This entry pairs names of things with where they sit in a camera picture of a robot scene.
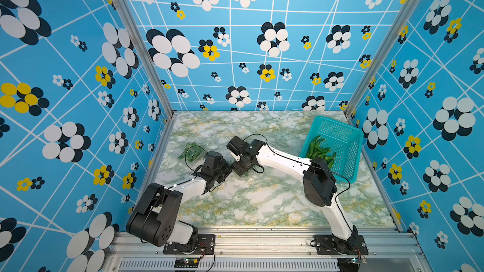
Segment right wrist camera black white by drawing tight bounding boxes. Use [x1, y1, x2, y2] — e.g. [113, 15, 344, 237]
[227, 136, 267, 157]

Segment green circuit board left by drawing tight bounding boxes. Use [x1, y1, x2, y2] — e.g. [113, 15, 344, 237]
[174, 258, 200, 270]

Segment aluminium corner post left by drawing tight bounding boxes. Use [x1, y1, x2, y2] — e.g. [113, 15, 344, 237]
[98, 0, 176, 118]

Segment aluminium corner post right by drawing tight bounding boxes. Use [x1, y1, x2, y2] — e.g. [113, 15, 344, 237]
[345, 0, 421, 121]

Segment green peppers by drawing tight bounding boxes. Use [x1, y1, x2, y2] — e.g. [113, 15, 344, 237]
[305, 135, 337, 169]
[177, 142, 205, 162]

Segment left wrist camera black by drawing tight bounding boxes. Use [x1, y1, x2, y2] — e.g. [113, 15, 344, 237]
[204, 151, 224, 169]

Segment aluminium corner post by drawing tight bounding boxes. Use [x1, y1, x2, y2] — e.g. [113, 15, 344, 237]
[98, 0, 176, 118]
[345, 0, 421, 121]

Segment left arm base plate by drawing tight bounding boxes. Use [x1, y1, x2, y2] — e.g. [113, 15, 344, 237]
[163, 234, 216, 255]

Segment teal plastic basket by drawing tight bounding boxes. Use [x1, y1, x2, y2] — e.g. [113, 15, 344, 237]
[300, 116, 363, 183]

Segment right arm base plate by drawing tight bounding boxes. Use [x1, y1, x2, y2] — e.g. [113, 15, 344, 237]
[310, 235, 369, 256]

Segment circuit board right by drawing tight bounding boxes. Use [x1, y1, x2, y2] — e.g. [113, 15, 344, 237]
[338, 258, 365, 272]

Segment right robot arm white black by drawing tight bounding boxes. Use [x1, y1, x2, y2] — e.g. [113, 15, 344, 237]
[227, 142, 361, 254]

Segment green peppers inside basket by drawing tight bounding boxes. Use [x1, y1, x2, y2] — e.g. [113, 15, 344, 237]
[305, 135, 337, 169]

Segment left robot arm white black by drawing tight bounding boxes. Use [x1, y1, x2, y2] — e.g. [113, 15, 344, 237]
[126, 161, 232, 253]

